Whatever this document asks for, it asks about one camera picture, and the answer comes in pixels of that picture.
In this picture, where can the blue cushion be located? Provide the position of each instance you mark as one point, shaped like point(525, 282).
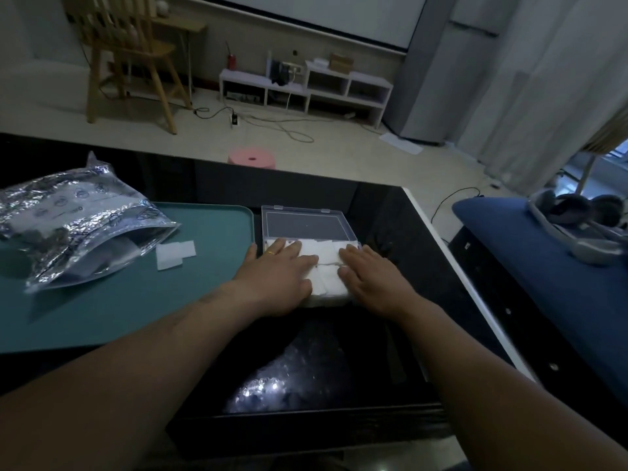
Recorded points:
point(549, 274)

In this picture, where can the white paper sheet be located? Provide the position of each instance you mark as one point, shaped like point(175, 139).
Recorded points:
point(401, 143)

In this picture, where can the clear plastic box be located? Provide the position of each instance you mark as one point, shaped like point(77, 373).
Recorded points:
point(306, 225)

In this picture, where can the silver foil bag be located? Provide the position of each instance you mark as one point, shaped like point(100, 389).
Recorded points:
point(73, 220)

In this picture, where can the wooden chair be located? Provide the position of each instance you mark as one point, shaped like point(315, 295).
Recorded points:
point(130, 53)

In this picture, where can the white low shelf unit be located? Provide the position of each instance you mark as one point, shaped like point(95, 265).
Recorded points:
point(306, 88)

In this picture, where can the white projector screen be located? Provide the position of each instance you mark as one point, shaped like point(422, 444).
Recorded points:
point(338, 14)

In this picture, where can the person's left little finger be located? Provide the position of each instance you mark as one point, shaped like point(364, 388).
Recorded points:
point(251, 255)

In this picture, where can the white grey headset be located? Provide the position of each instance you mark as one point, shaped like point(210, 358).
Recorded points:
point(579, 225)

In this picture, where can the person's left thumb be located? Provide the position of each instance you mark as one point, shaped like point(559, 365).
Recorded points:
point(306, 289)

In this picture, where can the person's right hand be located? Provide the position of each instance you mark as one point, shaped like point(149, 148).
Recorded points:
point(378, 289)

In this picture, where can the white cotton pad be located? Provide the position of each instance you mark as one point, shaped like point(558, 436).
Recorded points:
point(184, 250)
point(167, 257)

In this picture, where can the stack of white cotton pads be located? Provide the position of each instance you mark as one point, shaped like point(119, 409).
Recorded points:
point(326, 284)

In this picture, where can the white curtain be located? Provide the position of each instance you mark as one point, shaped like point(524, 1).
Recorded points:
point(549, 83)

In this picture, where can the person's right thumb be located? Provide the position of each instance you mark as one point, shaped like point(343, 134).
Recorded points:
point(343, 277)

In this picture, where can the brown cardboard box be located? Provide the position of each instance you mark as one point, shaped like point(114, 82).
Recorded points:
point(341, 62)

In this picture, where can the pink round stool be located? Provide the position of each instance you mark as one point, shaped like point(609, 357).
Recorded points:
point(251, 157)

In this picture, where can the person's left forearm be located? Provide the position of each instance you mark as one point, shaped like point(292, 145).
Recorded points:
point(122, 377)

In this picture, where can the person's left hand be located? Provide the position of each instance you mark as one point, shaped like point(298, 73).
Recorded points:
point(274, 289)

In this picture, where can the person's left middle finger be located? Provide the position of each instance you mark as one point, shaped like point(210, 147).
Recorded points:
point(292, 250)

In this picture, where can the grey standing cabinet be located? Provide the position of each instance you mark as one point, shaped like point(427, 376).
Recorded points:
point(441, 68)

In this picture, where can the person's right forearm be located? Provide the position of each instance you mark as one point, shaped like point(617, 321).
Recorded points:
point(500, 402)

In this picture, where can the teal mat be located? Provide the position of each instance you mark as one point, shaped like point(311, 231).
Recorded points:
point(127, 289)

